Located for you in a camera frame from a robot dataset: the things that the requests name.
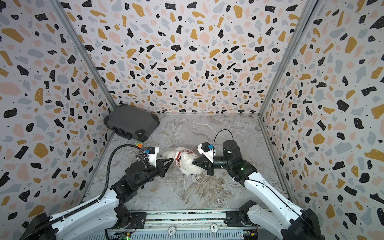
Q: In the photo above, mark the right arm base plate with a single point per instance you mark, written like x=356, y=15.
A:
x=239, y=218

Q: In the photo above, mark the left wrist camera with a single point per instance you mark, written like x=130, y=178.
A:
x=151, y=153

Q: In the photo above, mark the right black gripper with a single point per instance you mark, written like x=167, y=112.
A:
x=209, y=163

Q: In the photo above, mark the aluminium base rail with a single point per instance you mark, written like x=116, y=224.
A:
x=185, y=225

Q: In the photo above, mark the dark grey hard case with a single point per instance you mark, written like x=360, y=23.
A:
x=132, y=123

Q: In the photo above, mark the clear bag of small toys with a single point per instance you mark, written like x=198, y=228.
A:
x=140, y=156

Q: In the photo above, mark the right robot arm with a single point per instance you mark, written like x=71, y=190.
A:
x=283, y=218

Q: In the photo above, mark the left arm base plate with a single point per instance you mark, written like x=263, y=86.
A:
x=135, y=220

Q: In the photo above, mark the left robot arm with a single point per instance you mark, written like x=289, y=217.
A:
x=100, y=213

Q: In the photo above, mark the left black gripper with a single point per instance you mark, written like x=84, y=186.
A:
x=159, y=168

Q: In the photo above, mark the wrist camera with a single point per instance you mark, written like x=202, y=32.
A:
x=151, y=153
x=207, y=150

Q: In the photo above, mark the white teddy bear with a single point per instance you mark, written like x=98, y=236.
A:
x=187, y=166

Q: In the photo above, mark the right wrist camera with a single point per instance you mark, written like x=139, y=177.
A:
x=207, y=150

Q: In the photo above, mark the red white striped sweater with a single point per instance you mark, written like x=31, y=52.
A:
x=182, y=154

